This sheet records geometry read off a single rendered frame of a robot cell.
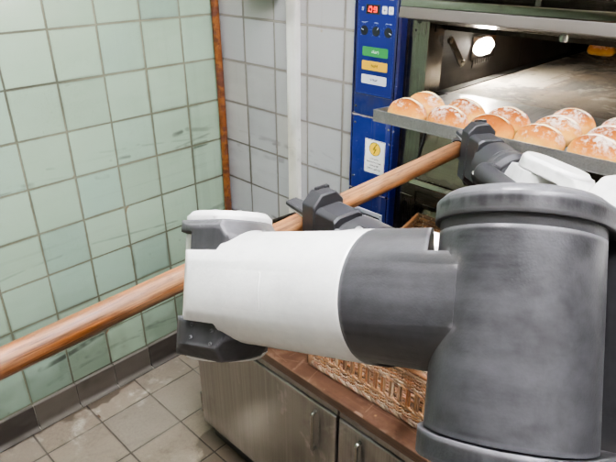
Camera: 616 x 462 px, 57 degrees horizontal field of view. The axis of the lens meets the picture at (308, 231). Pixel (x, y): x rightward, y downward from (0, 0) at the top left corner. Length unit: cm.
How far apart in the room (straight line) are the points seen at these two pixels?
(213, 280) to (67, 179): 160
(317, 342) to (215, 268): 10
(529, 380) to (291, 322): 15
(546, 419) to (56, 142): 179
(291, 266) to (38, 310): 179
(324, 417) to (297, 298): 113
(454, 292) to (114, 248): 191
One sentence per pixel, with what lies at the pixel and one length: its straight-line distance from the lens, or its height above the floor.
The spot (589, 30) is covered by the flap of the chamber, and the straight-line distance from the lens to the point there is 126.
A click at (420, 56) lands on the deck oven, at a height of 128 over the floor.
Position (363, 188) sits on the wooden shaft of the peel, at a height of 120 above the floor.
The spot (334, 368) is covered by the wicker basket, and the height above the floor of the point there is 61.
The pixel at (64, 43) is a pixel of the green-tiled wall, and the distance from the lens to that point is 193.
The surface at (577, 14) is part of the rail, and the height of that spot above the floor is 143.
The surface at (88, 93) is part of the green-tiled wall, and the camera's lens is 198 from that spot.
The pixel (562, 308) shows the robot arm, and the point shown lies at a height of 138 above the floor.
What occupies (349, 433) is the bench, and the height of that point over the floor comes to 50.
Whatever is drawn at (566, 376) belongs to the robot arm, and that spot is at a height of 136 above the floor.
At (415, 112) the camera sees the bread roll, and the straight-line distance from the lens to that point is 132.
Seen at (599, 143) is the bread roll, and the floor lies 122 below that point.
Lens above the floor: 154
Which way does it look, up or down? 27 degrees down
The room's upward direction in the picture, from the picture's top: straight up
